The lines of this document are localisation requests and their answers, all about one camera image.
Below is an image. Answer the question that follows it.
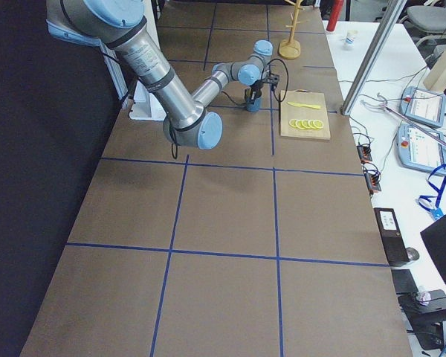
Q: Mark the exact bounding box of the white paper cup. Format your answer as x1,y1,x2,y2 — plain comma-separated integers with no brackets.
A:
343,29,358,51

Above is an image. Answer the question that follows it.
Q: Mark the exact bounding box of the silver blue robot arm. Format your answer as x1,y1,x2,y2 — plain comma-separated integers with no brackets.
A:
46,1,279,149

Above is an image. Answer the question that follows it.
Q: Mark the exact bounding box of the grey office chair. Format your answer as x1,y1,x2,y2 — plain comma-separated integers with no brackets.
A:
400,1,446,48

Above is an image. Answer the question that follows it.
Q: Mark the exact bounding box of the black box with label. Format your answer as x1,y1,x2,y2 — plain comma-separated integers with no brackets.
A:
374,208,409,267

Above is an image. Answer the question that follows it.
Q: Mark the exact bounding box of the blue lanyard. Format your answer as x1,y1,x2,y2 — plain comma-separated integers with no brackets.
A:
416,163,446,222

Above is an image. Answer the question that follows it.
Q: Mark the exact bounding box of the teach pendant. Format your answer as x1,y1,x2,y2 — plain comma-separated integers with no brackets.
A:
400,86,446,129
396,123,446,173

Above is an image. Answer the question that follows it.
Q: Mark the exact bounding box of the lower teach pendant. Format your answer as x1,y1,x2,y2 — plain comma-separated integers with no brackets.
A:
396,123,446,173

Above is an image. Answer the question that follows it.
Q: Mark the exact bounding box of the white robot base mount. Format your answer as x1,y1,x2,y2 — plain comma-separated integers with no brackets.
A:
129,81,167,121

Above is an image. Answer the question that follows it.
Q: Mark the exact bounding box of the upper teach pendant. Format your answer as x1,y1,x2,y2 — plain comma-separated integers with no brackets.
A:
400,86,446,129

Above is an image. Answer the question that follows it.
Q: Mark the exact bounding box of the aluminium frame post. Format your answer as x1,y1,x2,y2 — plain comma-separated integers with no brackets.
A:
340,0,407,116

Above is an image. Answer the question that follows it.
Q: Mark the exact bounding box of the orange black power strip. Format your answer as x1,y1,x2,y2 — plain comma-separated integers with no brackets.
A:
356,144,372,163

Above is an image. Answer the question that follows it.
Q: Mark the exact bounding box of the bamboo cutting board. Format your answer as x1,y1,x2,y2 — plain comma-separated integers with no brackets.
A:
279,90,331,141

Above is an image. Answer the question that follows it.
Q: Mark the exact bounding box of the red fire extinguisher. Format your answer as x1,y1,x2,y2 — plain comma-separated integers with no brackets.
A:
326,0,345,33

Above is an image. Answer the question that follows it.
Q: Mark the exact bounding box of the wooden cup storage rack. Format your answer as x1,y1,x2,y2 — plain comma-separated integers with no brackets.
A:
278,0,302,60

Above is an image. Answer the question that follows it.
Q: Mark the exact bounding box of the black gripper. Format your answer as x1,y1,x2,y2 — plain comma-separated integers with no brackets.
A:
245,72,279,105

